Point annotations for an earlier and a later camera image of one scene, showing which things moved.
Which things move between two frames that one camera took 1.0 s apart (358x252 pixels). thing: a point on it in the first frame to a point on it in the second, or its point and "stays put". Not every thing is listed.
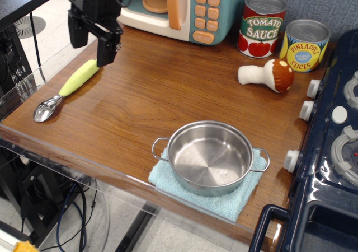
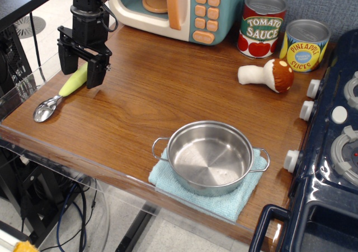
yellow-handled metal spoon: x=45 y=108 stays put
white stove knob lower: x=291 y=160 stays put
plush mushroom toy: x=275 y=73 stays put
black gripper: x=100 y=9 to x=90 y=24
